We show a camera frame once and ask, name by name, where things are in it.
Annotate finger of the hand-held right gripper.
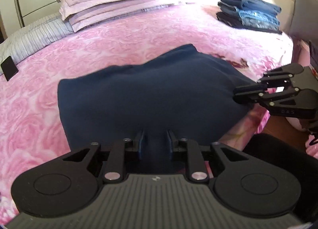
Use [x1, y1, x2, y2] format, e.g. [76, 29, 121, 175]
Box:
[257, 68, 294, 88]
[233, 83, 301, 108]

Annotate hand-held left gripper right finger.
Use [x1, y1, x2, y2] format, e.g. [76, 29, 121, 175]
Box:
[166, 130, 251, 183]

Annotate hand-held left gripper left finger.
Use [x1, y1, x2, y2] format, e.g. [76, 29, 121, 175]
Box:
[61, 130, 146, 183]

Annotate navy garment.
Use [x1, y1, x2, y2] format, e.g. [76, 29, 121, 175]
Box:
[58, 43, 256, 165]

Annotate folded washed blue jeans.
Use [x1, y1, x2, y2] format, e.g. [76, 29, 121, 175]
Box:
[238, 10, 281, 29]

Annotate grey pillow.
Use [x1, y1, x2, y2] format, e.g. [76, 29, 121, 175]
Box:
[289, 0, 318, 41]

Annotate folded dark blue jeans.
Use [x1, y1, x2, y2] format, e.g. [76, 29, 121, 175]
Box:
[218, 0, 282, 13]

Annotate pink floral blanket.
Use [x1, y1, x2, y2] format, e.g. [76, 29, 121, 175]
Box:
[0, 3, 295, 219]

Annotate black phone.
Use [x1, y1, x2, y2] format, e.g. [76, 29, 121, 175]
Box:
[0, 56, 19, 81]

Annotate rolled striped grey quilt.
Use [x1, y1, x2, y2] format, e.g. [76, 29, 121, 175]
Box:
[0, 13, 74, 67]

